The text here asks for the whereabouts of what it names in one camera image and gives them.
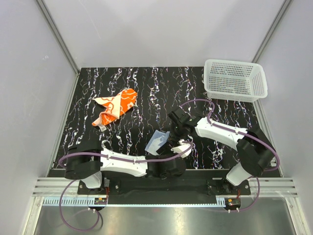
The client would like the light blue towel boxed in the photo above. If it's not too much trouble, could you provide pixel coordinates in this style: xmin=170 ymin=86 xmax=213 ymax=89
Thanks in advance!
xmin=145 ymin=130 xmax=170 ymax=156

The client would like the orange white patterned towel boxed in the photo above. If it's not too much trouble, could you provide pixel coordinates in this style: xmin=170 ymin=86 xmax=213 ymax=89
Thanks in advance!
xmin=92 ymin=89 xmax=137 ymax=131

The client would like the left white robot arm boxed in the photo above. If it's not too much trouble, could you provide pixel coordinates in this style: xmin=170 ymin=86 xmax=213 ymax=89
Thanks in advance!
xmin=59 ymin=141 xmax=192 ymax=194

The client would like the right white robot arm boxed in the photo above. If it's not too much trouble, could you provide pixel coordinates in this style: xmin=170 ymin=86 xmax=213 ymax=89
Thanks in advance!
xmin=168 ymin=107 xmax=277 ymax=194

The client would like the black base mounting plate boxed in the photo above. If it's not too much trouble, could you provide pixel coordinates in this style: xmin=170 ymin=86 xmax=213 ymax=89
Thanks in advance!
xmin=77 ymin=169 xmax=251 ymax=196

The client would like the white plastic basket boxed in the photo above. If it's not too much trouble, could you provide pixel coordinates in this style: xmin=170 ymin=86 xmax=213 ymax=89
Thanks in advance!
xmin=203 ymin=59 xmax=268 ymax=102

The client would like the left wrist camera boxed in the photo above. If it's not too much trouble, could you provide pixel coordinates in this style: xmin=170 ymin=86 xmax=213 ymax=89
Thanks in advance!
xmin=171 ymin=139 xmax=193 ymax=159

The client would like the aluminium rail frame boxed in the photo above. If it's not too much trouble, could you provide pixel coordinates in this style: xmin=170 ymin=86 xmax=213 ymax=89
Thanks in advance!
xmin=32 ymin=178 xmax=297 ymax=208

